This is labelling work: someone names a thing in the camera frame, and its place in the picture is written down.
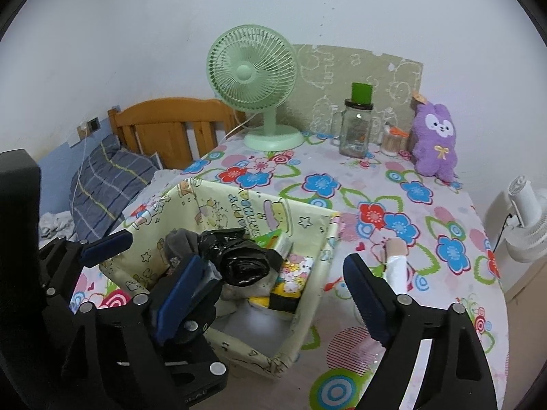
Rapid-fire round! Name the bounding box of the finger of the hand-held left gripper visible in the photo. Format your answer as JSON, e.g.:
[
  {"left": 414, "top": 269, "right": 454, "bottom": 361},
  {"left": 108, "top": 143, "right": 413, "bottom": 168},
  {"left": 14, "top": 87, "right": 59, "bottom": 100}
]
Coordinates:
[
  {"left": 164, "top": 283, "right": 228, "bottom": 410},
  {"left": 38, "top": 230, "right": 133, "bottom": 309}
]

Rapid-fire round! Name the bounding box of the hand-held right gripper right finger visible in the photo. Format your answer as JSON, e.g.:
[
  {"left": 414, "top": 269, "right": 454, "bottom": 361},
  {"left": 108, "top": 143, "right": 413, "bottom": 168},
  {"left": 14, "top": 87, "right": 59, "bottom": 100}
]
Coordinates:
[{"left": 344, "top": 253, "right": 498, "bottom": 410}]

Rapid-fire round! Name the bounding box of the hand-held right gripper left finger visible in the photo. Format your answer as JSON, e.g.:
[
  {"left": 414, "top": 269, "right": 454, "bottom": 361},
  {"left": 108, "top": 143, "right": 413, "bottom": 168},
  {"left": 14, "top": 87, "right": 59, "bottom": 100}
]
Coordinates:
[{"left": 60, "top": 256, "right": 207, "bottom": 410}]

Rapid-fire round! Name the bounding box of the grey sock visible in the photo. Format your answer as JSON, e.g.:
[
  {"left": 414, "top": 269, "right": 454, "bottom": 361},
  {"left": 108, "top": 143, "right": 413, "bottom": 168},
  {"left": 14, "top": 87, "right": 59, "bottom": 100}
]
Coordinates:
[{"left": 164, "top": 229, "right": 204, "bottom": 275}]

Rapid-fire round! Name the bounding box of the yellow cartoon-print fabric storage box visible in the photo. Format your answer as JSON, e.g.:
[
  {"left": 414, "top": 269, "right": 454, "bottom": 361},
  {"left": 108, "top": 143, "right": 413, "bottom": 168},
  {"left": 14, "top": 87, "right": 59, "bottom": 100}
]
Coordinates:
[{"left": 99, "top": 178, "right": 343, "bottom": 379}]

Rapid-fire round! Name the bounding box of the black plastic bag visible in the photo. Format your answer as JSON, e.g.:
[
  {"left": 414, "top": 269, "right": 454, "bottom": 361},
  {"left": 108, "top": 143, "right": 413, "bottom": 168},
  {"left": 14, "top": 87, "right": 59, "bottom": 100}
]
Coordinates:
[{"left": 199, "top": 228, "right": 285, "bottom": 288}]

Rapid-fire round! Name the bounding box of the pink cartoon tissue pack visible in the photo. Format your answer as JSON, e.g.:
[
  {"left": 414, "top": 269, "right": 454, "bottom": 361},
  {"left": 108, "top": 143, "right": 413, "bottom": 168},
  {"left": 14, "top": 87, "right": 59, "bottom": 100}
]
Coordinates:
[{"left": 276, "top": 254, "right": 316, "bottom": 298}]

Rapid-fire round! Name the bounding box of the yellow black cloth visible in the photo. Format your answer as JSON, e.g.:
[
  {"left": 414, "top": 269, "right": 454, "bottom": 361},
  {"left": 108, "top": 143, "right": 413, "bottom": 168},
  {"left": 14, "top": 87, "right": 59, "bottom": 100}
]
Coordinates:
[{"left": 250, "top": 291, "right": 301, "bottom": 313}]

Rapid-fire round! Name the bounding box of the green packet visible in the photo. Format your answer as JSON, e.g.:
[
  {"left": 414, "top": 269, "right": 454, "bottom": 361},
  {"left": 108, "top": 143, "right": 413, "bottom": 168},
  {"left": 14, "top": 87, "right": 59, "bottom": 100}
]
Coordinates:
[{"left": 256, "top": 229, "right": 285, "bottom": 251}]

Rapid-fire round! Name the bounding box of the crumpled white cloth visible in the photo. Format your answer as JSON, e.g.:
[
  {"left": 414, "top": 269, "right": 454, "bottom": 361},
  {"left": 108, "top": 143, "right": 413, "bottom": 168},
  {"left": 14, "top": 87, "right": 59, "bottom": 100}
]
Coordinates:
[{"left": 39, "top": 211, "right": 78, "bottom": 241}]

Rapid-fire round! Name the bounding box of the small white bottle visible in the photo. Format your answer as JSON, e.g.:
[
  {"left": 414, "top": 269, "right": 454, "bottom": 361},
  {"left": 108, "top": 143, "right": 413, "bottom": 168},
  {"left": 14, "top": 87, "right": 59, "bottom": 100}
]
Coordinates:
[{"left": 378, "top": 239, "right": 414, "bottom": 296}]

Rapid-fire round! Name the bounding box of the white folded towel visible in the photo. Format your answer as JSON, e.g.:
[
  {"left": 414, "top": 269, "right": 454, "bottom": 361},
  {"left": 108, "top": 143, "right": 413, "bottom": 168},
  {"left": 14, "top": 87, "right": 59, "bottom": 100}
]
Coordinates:
[{"left": 214, "top": 284, "right": 254, "bottom": 317}]

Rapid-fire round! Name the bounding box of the grey plaid pillow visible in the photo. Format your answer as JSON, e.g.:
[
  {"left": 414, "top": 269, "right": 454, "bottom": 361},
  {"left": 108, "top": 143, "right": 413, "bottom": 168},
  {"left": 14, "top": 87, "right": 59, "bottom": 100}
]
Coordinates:
[{"left": 69, "top": 134, "right": 162, "bottom": 243}]

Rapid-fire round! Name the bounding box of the white blanket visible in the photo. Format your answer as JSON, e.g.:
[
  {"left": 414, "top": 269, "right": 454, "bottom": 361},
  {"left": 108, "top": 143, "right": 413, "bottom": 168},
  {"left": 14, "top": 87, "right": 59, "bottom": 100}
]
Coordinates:
[{"left": 147, "top": 168, "right": 189, "bottom": 189}]

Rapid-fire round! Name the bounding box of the floral tablecloth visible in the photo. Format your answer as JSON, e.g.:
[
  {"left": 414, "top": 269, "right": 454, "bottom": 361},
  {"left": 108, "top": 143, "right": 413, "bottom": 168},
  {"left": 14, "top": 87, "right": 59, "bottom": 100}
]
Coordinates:
[{"left": 68, "top": 130, "right": 511, "bottom": 410}]

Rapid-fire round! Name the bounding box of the wooden bed headboard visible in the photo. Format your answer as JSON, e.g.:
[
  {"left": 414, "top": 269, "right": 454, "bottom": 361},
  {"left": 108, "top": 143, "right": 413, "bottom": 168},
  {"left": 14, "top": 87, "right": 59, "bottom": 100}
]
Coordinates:
[{"left": 108, "top": 97, "right": 247, "bottom": 170}]

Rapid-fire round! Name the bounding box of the small glass with orange lid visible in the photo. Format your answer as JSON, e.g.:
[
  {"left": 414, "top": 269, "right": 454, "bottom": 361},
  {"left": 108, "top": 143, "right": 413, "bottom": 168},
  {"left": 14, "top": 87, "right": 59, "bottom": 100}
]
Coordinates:
[{"left": 380, "top": 126, "right": 412, "bottom": 158}]

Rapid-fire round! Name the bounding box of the purple plush bunny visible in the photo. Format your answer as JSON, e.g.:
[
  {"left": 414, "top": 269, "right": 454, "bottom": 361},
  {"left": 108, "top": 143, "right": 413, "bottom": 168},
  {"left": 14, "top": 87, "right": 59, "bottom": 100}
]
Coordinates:
[{"left": 411, "top": 101, "right": 461, "bottom": 181}]

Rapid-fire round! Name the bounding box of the glass jar mug green lid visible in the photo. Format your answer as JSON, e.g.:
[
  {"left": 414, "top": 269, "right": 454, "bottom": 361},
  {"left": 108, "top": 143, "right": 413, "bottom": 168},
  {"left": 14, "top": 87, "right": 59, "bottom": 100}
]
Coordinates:
[{"left": 331, "top": 82, "right": 381, "bottom": 158}]

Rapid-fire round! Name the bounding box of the white clip fan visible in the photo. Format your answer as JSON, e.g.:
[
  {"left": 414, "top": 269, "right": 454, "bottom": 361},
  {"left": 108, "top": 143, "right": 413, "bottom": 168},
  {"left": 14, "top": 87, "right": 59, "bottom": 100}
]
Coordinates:
[{"left": 491, "top": 175, "right": 547, "bottom": 266}]

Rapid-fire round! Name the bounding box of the green desk fan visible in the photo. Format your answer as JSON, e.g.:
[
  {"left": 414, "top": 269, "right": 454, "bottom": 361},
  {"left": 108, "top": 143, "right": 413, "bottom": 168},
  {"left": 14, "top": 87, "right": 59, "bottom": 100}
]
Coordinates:
[{"left": 207, "top": 26, "right": 305, "bottom": 152}]

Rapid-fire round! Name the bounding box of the beige cartoon-print board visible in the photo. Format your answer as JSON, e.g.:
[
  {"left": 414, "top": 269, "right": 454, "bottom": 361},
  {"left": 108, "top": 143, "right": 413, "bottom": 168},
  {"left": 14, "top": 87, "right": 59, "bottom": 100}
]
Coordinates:
[{"left": 284, "top": 44, "right": 425, "bottom": 147}]

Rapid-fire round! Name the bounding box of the thin white charging cable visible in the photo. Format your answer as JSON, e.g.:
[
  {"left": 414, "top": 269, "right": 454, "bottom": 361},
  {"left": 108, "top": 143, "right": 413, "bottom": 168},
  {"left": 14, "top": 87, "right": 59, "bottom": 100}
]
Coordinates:
[{"left": 69, "top": 130, "right": 93, "bottom": 215}]

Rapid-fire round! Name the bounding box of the wall socket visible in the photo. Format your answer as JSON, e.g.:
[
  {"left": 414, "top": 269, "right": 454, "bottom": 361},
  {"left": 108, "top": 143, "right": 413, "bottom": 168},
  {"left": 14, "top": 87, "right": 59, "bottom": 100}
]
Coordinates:
[{"left": 77, "top": 117, "right": 100, "bottom": 140}]

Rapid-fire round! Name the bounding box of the white fan cable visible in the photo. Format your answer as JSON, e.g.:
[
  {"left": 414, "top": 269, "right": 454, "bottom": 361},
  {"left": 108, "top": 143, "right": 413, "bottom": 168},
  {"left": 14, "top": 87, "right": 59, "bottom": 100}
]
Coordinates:
[{"left": 221, "top": 112, "right": 251, "bottom": 142}]

